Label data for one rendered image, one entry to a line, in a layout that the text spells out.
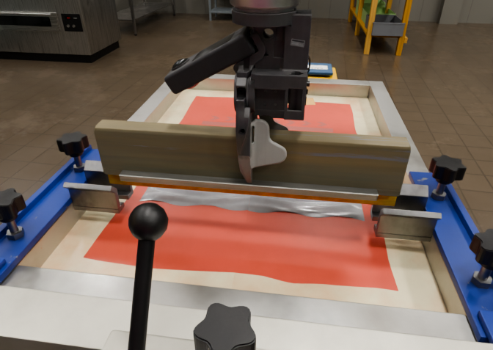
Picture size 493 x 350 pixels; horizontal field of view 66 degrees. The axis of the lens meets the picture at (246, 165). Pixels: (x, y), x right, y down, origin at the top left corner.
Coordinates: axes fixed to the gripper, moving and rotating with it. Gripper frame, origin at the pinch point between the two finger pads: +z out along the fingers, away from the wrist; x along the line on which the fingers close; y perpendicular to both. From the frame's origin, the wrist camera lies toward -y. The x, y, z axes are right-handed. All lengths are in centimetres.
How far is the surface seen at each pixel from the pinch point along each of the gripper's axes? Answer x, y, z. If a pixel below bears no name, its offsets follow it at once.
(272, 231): -1.0, 3.9, 10.5
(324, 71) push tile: 73, 14, 9
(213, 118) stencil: 37.2, -13.3, 10.5
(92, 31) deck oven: 392, -240, 70
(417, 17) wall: 712, 212, 103
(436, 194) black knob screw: 4.0, 27.1, 5.3
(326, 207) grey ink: 5.1, 11.9, 9.9
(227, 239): -3.6, -2.3, 10.5
